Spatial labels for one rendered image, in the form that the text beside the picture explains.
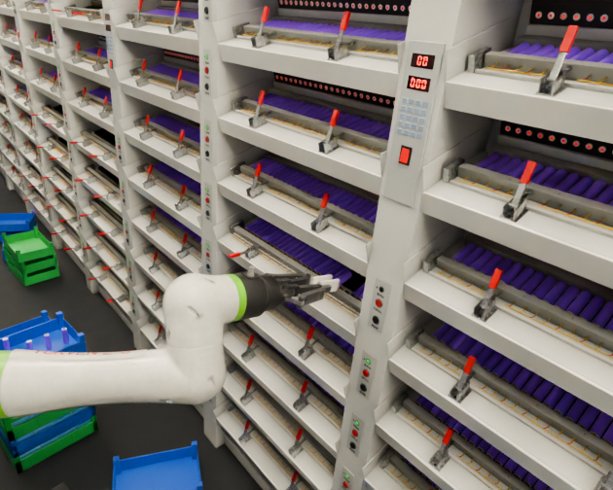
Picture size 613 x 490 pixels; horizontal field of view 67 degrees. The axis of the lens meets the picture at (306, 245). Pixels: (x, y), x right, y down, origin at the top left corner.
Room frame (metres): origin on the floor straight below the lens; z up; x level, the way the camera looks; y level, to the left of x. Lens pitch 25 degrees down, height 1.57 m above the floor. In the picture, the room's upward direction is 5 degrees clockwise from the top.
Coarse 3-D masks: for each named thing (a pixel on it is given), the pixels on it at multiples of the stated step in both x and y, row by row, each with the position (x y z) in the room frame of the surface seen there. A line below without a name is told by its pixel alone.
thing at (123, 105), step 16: (112, 0) 1.82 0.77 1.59; (128, 0) 1.86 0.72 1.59; (144, 0) 1.90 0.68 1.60; (160, 0) 1.94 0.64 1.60; (128, 48) 1.85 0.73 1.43; (144, 48) 1.89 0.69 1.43; (160, 48) 1.93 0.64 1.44; (112, 96) 1.87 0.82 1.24; (128, 96) 1.84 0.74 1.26; (128, 112) 1.83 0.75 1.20; (128, 144) 1.83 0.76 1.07; (128, 160) 1.82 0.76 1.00; (128, 192) 1.82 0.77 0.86; (128, 208) 1.82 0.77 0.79; (128, 224) 1.83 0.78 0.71; (144, 240) 1.85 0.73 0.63; (128, 256) 1.86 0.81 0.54; (128, 272) 1.87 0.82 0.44; (144, 336) 1.83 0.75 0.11
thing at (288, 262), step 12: (240, 228) 1.31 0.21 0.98; (252, 240) 1.25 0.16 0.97; (264, 252) 1.20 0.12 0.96; (276, 252) 1.18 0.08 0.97; (276, 264) 1.14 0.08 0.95; (288, 264) 1.13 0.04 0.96; (300, 264) 1.11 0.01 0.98; (312, 276) 1.06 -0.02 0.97; (348, 300) 0.96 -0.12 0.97; (348, 312) 0.94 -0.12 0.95
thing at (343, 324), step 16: (224, 224) 1.32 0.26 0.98; (240, 224) 1.35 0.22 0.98; (224, 240) 1.30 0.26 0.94; (240, 240) 1.29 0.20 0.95; (240, 256) 1.21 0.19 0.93; (256, 272) 1.17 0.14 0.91; (272, 272) 1.12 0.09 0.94; (320, 304) 0.98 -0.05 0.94; (336, 304) 0.98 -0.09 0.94; (320, 320) 0.97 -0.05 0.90; (336, 320) 0.93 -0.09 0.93; (352, 320) 0.92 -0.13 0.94; (352, 336) 0.88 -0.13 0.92
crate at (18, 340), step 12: (60, 312) 1.46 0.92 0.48; (48, 324) 1.43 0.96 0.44; (60, 324) 1.45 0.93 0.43; (12, 336) 1.33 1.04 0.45; (24, 336) 1.36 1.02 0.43; (36, 336) 1.39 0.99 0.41; (60, 336) 1.41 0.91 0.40; (72, 336) 1.41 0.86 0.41; (84, 336) 1.34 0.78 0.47; (0, 348) 1.30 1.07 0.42; (12, 348) 1.32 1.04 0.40; (24, 348) 1.33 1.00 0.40; (36, 348) 1.33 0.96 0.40; (60, 348) 1.34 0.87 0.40; (72, 348) 1.31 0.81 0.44; (84, 348) 1.34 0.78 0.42
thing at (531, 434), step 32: (416, 320) 0.86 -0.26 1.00; (416, 352) 0.81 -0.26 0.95; (448, 352) 0.78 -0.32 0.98; (480, 352) 0.79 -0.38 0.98; (416, 384) 0.75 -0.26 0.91; (448, 384) 0.73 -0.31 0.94; (480, 384) 0.72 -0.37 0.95; (512, 384) 0.70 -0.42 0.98; (544, 384) 0.69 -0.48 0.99; (480, 416) 0.66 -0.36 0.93; (512, 416) 0.65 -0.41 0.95; (544, 416) 0.63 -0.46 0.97; (576, 416) 0.63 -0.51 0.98; (608, 416) 0.62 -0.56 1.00; (512, 448) 0.60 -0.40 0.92; (544, 448) 0.59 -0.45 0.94; (576, 448) 0.58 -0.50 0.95; (608, 448) 0.56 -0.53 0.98; (544, 480) 0.56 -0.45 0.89; (576, 480) 0.53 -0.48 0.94; (608, 480) 0.51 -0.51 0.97
